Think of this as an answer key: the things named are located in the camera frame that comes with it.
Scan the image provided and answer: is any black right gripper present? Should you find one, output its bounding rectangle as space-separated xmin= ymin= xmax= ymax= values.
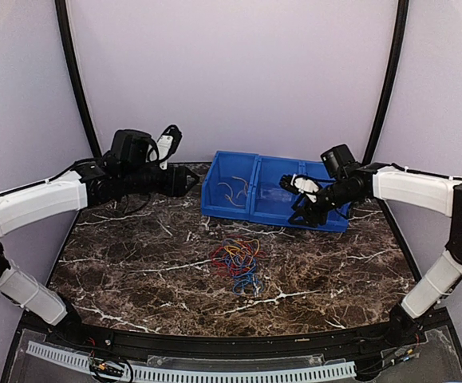
xmin=288 ymin=178 xmax=358 ymax=227

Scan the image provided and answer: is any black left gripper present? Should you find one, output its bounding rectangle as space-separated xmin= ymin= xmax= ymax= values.
xmin=122 ymin=160 xmax=199 ymax=197

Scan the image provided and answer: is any yellow cable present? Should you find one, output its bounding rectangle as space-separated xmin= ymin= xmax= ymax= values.
xmin=217 ymin=175 xmax=252 ymax=208
xmin=213 ymin=239 xmax=263 ymax=294

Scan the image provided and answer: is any blue cable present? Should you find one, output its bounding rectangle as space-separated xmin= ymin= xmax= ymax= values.
xmin=220 ymin=238 xmax=267 ymax=296

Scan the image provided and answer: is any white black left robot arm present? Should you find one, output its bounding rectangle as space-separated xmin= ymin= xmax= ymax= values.
xmin=0 ymin=124 xmax=199 ymax=348

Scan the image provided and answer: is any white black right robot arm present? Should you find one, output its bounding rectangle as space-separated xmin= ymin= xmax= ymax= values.
xmin=279 ymin=144 xmax=462 ymax=346

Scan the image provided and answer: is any blue middle plastic bin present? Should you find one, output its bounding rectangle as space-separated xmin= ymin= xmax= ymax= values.
xmin=250 ymin=156 xmax=301 ymax=227

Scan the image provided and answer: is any blue plastic bin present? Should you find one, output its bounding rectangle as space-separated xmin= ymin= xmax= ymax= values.
xmin=201 ymin=151 xmax=259 ymax=220
xmin=299 ymin=161 xmax=350 ymax=233
xmin=250 ymin=156 xmax=301 ymax=227

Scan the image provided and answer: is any blue right plastic bin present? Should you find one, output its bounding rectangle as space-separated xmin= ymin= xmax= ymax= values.
xmin=299 ymin=161 xmax=350 ymax=233

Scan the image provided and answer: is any blue left plastic bin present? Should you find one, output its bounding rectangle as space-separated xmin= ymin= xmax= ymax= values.
xmin=201 ymin=151 xmax=259 ymax=220

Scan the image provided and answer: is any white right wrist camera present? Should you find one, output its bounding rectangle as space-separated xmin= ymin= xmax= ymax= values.
xmin=279 ymin=174 xmax=322 ymax=195

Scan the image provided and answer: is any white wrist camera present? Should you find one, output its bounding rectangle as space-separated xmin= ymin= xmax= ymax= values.
xmin=279 ymin=174 xmax=322 ymax=195
xmin=147 ymin=124 xmax=182 ymax=171

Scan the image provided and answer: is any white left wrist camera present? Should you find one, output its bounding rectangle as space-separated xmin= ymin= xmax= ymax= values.
xmin=147 ymin=124 xmax=182 ymax=171

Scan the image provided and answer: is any black left frame post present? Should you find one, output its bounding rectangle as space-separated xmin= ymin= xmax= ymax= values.
xmin=54 ymin=0 xmax=101 ymax=157

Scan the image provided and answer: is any black frame post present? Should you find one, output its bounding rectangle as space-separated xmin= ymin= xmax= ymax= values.
xmin=362 ymin=0 xmax=409 ymax=164
xmin=54 ymin=0 xmax=101 ymax=157

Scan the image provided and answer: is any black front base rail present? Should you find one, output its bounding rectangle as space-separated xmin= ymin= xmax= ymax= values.
xmin=33 ymin=322 xmax=426 ymax=361

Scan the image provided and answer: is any white slotted cable duct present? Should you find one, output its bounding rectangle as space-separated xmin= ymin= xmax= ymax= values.
xmin=26 ymin=341 xmax=357 ymax=382

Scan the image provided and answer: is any black right frame post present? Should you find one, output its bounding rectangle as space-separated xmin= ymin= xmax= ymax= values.
xmin=362 ymin=0 xmax=409 ymax=164

